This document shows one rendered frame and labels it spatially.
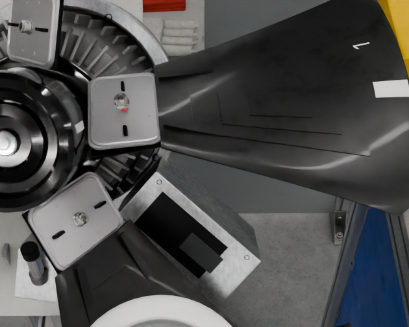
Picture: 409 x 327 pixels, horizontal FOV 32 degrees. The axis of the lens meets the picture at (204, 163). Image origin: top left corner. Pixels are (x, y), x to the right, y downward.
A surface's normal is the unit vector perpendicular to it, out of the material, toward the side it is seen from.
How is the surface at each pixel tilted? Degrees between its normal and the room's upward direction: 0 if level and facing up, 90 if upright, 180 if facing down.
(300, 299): 0
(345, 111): 16
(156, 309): 1
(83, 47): 45
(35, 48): 60
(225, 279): 50
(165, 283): 41
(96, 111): 1
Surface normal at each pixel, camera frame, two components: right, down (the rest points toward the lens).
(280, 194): 0.00, 0.77
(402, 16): -0.01, -0.63
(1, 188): -0.01, 0.18
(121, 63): 0.73, -0.50
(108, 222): 0.67, -0.24
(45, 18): -0.76, 0.02
